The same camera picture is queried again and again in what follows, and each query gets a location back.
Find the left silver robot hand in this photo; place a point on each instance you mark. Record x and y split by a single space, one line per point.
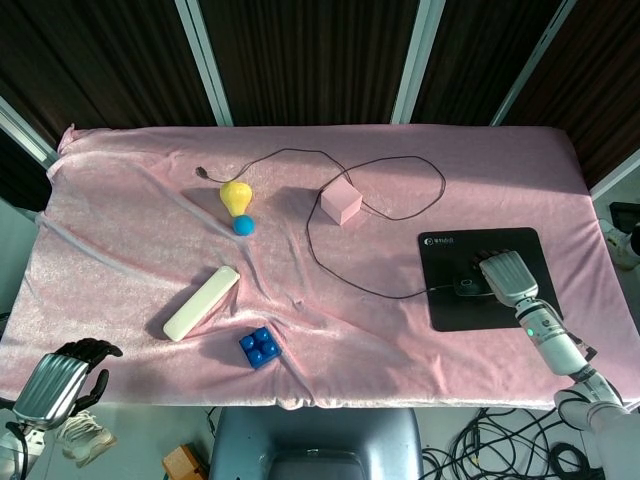
50 387

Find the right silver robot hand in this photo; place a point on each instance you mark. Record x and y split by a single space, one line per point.
510 277

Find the black computer mouse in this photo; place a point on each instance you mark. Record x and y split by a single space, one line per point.
465 287

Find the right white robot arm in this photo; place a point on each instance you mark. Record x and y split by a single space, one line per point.
560 350

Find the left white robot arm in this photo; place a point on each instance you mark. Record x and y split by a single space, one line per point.
7 450

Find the black mouse pad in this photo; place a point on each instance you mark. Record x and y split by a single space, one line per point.
440 265

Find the white sneaker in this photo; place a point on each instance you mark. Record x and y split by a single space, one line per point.
82 435
625 250

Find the black floor object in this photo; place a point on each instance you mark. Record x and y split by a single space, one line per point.
627 212

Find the orange box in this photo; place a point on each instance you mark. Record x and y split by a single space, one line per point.
182 462

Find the white oblong case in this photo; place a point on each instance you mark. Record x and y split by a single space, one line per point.
200 304

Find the pink cube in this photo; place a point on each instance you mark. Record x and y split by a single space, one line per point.
340 202

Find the pink velvet tablecloth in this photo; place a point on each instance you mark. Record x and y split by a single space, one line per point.
150 225

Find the blue building block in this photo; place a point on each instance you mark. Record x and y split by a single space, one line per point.
260 348

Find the grey chair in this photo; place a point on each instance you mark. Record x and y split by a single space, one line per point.
315 435

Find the blue ball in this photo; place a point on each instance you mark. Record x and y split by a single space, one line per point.
244 225

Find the yellow toy pear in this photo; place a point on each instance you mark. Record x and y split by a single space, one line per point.
235 195

